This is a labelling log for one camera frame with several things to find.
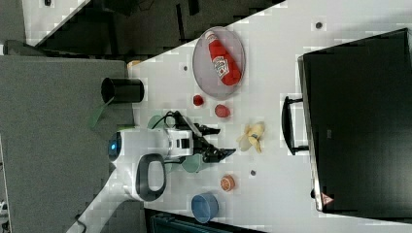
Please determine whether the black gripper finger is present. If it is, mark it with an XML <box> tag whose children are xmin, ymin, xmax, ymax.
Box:
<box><xmin>203</xmin><ymin>148</ymin><xmax>236</xmax><ymax>163</ymax></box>
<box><xmin>195</xmin><ymin>123</ymin><xmax>221</xmax><ymax>136</ymax></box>

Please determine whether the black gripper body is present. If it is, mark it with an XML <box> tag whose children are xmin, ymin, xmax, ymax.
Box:
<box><xmin>176</xmin><ymin>111</ymin><xmax>209</xmax><ymax>153</ymax></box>

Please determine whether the plush peeled banana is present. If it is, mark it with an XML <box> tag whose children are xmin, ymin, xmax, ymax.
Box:
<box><xmin>236</xmin><ymin>121</ymin><xmax>265</xmax><ymax>153</ymax></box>

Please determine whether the green cup behind arm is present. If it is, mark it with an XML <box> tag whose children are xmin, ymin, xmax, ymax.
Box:
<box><xmin>147</xmin><ymin>115</ymin><xmax>175</xmax><ymax>129</ymax></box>

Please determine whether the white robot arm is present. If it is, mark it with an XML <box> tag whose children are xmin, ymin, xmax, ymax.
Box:
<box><xmin>66</xmin><ymin>111</ymin><xmax>235</xmax><ymax>233</ymax></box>

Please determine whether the black toaster oven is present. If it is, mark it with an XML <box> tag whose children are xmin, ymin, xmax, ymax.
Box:
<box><xmin>298</xmin><ymin>28</ymin><xmax>412</xmax><ymax>222</ymax></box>

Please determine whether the green cup near gripper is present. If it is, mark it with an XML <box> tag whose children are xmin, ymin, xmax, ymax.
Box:
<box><xmin>182</xmin><ymin>153</ymin><xmax>210</xmax><ymax>173</ymax></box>

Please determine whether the light red plush strawberry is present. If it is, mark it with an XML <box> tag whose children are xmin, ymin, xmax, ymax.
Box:
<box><xmin>215</xmin><ymin>104</ymin><xmax>230</xmax><ymax>118</ymax></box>

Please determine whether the dark red plush strawberry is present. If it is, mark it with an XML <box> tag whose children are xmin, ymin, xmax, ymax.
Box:
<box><xmin>192</xmin><ymin>95</ymin><xmax>204</xmax><ymax>106</ymax></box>

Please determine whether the orange round toy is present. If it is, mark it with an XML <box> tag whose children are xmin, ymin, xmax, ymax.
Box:
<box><xmin>221</xmin><ymin>175</ymin><xmax>235</xmax><ymax>192</ymax></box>

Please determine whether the grey round plate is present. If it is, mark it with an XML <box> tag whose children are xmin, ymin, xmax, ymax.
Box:
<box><xmin>192</xmin><ymin>26</ymin><xmax>246</xmax><ymax>100</ymax></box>

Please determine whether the blue cup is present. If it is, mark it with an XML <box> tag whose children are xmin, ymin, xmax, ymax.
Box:
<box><xmin>190</xmin><ymin>192</ymin><xmax>219</xmax><ymax>223</ymax></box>

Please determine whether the plush ketchup bottle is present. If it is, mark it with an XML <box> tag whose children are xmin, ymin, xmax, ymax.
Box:
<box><xmin>205</xmin><ymin>31</ymin><xmax>241</xmax><ymax>86</ymax></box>

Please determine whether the black cylindrical cup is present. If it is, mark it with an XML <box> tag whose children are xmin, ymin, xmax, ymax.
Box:
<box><xmin>101</xmin><ymin>78</ymin><xmax>145</xmax><ymax>104</ymax></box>

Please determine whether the green spatula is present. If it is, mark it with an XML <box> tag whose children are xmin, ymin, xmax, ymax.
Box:
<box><xmin>88</xmin><ymin>98</ymin><xmax>114</xmax><ymax>128</ymax></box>

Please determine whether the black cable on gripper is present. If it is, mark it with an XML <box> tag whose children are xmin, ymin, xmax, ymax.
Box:
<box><xmin>152</xmin><ymin>110</ymin><xmax>183</xmax><ymax>130</ymax></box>

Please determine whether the black oven door handle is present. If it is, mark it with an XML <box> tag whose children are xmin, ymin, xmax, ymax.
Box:
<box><xmin>281</xmin><ymin>96</ymin><xmax>309</xmax><ymax>155</ymax></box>

